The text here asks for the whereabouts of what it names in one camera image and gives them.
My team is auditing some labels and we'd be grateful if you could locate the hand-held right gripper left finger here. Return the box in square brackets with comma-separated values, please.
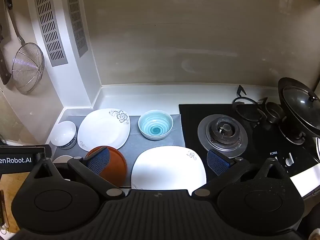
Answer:
[30, 147, 127, 201]

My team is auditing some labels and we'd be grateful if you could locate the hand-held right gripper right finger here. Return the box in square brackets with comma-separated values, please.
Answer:
[191, 149, 292, 198]

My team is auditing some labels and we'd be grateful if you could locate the brown round plate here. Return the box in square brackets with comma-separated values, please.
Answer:
[85, 146, 128, 188]

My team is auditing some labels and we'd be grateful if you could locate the white plate large flower print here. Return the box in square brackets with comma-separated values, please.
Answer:
[77, 108, 131, 152]

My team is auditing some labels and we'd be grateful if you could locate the plain white bowl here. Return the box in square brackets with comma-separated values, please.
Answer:
[53, 155, 75, 165]

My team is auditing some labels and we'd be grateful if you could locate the white bowl blue patterned base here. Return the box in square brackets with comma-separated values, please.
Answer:
[50, 121, 77, 150]

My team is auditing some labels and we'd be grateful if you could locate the white plate small flower print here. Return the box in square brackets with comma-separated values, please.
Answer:
[131, 145, 207, 190]

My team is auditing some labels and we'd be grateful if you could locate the light blue swirl bowl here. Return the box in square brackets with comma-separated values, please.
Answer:
[138, 110, 174, 141]

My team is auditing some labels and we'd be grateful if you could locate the round metal gas burner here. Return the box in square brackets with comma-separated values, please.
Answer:
[197, 114, 249, 159]

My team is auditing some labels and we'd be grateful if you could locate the grey mat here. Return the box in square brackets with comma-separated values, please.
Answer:
[51, 114, 187, 188]

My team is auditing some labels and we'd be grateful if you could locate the black glass gas cooktop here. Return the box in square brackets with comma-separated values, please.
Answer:
[179, 102, 320, 180]

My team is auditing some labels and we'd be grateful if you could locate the black pan support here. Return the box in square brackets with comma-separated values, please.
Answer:
[232, 85, 268, 128]
[278, 124, 306, 146]

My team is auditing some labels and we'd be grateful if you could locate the glass wok lid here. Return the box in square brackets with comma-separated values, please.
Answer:
[282, 85, 317, 131]

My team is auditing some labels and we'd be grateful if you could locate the black wok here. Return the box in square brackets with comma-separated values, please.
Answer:
[265, 77, 320, 138]

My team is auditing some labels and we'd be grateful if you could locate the grey vent grille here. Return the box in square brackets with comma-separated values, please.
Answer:
[33, 0, 68, 67]

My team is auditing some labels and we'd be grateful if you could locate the wire mesh skimmer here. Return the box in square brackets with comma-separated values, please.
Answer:
[3, 0, 46, 95]

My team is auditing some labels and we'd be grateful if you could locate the dark handled kitchen knife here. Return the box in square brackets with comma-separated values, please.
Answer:
[0, 24, 12, 86]

